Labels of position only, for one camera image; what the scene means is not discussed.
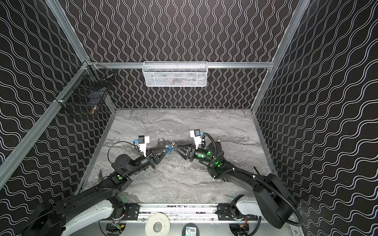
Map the white tape roll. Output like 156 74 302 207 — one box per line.
145 213 171 236

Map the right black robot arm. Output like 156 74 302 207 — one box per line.
175 142 303 229

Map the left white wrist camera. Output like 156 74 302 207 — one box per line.
134 135 150 157

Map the white wire mesh basket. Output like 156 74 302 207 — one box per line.
142 61 209 87

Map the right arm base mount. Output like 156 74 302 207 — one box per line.
215 204 258 221

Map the black wire mesh basket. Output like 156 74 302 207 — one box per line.
57 61 116 120

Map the small blue padlock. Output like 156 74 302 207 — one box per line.
164 145 174 155

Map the black corrugated cable conduit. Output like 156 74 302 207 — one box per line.
203 132 304 227

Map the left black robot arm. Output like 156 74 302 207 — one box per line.
21 146 173 236

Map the large brass padlock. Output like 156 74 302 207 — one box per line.
157 137 166 148

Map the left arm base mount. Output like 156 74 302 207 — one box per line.
103 203 140 221

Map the black round labelled puck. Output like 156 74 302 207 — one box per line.
182 223 200 236

